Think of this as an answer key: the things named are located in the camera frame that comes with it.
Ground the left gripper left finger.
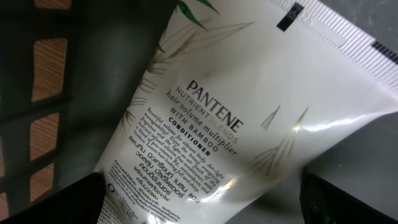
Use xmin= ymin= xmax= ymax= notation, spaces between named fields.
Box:
xmin=1 ymin=172 xmax=105 ymax=224

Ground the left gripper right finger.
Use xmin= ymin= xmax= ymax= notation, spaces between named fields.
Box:
xmin=300 ymin=170 xmax=397 ymax=224

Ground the white conditioner tube gold cap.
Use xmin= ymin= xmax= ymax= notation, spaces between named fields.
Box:
xmin=96 ymin=0 xmax=397 ymax=224

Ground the grey plastic shopping basket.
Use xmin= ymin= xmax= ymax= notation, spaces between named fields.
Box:
xmin=0 ymin=0 xmax=398 ymax=224

